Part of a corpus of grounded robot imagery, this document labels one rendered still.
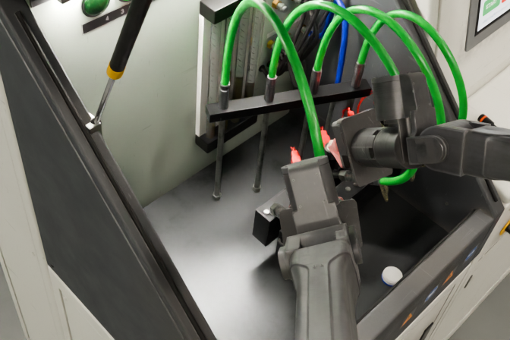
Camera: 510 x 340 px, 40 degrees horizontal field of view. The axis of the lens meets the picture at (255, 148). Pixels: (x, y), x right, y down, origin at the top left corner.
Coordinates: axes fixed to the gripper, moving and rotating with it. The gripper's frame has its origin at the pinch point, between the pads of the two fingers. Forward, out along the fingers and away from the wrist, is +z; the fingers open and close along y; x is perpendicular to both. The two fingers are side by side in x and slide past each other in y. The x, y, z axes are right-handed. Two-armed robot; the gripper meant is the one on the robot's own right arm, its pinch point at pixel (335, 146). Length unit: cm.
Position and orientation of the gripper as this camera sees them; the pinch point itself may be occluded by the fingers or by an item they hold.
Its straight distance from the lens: 110.1
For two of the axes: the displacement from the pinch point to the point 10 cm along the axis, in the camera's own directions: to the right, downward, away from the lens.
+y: -2.7, -9.5, -1.3
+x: -8.7, 3.0, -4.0
